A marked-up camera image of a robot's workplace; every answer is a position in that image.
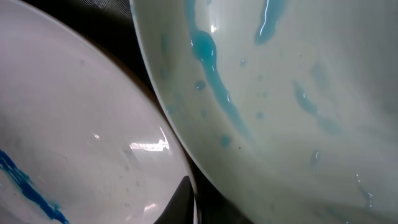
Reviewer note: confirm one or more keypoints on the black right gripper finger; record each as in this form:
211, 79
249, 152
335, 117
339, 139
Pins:
180, 209

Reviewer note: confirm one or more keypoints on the white plate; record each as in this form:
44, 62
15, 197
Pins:
288, 107
80, 141

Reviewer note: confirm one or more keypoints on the dark brown serving tray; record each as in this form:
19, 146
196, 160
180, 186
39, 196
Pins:
108, 24

